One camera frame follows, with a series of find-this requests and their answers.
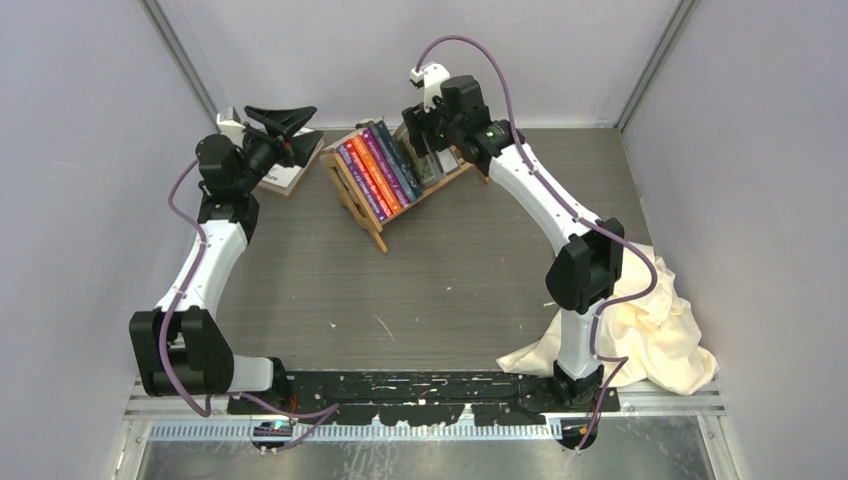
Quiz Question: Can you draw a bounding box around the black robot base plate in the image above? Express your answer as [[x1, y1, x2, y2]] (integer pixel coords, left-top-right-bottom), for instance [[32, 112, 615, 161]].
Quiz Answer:
[[255, 371, 597, 427]]

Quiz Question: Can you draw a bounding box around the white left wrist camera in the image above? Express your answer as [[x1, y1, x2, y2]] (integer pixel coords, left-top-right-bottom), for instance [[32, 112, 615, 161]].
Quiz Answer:
[[216, 106, 245, 147]]

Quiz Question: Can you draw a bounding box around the magenta paperback book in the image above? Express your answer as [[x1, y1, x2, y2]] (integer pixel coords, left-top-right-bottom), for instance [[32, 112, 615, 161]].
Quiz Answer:
[[360, 128, 409, 213]]

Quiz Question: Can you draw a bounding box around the cream cloth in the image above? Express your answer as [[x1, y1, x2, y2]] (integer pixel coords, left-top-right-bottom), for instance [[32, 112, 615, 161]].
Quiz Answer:
[[496, 243, 719, 395]]

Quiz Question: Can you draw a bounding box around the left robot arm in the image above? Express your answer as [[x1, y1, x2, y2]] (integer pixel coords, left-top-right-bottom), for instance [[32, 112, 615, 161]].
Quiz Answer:
[[129, 106, 323, 413]]

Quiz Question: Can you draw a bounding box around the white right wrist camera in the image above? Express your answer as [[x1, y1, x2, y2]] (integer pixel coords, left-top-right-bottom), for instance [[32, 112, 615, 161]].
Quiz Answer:
[[409, 62, 451, 112]]

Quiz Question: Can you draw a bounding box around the wooden book rack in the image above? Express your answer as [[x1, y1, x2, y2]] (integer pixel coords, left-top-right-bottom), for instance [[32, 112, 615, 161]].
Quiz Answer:
[[319, 120, 475, 254]]

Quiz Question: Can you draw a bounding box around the stack of grey magazines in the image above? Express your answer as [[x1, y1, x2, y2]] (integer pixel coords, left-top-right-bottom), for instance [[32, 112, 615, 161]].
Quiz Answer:
[[393, 123, 460, 190]]

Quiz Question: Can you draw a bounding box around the white Decorate Furniture book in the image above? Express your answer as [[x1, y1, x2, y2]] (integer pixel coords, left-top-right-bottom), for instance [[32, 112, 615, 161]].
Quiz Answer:
[[258, 127, 325, 198]]

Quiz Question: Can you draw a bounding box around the red Treehouse book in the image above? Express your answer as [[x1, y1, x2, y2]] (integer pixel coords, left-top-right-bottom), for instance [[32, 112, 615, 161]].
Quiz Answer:
[[344, 140, 392, 222]]

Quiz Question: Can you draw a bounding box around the floral Louisa May Alcott book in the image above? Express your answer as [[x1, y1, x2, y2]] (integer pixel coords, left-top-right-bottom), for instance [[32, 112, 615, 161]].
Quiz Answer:
[[376, 120, 422, 204]]

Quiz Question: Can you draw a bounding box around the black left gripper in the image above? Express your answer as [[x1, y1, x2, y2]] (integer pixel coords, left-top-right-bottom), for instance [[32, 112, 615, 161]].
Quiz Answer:
[[237, 108, 325, 194]]

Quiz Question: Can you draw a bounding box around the purple 52-Storey Treehouse book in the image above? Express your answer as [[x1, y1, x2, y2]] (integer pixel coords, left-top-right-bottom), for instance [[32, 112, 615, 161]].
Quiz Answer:
[[335, 144, 378, 220]]

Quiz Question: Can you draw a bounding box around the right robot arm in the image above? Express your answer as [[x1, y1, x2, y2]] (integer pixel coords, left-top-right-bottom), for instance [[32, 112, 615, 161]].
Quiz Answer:
[[402, 64, 624, 411]]

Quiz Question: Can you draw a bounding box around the orange 78-Storey Treehouse book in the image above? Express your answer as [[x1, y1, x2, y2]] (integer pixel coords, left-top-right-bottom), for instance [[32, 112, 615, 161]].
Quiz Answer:
[[352, 130, 396, 218]]

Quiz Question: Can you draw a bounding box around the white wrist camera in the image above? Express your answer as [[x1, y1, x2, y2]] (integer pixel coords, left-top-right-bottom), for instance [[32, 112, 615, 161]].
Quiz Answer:
[[216, 106, 245, 147], [409, 62, 451, 112]]

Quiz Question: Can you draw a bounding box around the blue Nineteen Eighty-Four book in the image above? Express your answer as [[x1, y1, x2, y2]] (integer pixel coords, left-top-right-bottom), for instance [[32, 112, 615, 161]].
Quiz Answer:
[[367, 121, 416, 208]]

